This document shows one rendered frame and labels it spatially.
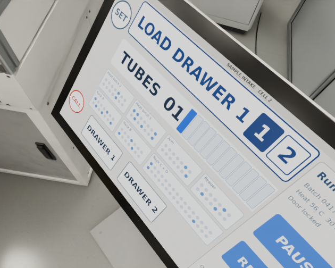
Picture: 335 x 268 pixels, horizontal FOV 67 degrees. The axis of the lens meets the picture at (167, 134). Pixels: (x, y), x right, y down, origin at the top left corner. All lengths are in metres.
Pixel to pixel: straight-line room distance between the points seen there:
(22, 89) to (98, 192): 0.90
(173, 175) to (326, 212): 0.19
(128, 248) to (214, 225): 1.03
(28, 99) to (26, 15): 0.19
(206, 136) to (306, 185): 0.13
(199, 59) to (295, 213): 0.21
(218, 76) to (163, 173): 0.16
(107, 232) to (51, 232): 0.28
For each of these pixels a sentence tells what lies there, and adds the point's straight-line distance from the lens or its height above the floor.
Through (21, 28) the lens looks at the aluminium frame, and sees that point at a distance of 0.68.
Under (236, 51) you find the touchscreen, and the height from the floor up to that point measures 1.19.
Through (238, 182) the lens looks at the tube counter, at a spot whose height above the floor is 1.11.
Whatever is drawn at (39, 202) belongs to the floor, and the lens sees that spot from 1.54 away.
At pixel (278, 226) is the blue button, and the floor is 1.10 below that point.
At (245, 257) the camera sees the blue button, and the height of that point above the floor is 1.06.
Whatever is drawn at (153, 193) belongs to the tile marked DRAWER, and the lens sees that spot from 0.40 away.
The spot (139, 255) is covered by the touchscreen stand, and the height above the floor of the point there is 0.04.
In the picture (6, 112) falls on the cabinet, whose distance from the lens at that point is 0.88.
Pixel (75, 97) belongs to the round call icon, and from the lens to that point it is 0.49.
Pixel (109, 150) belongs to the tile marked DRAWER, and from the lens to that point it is 0.44.
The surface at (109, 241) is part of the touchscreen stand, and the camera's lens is 1.38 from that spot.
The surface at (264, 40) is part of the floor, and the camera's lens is 2.36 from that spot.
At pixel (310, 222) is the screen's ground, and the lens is 0.33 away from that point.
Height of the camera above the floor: 1.40
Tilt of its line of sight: 62 degrees down
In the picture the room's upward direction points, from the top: 11 degrees clockwise
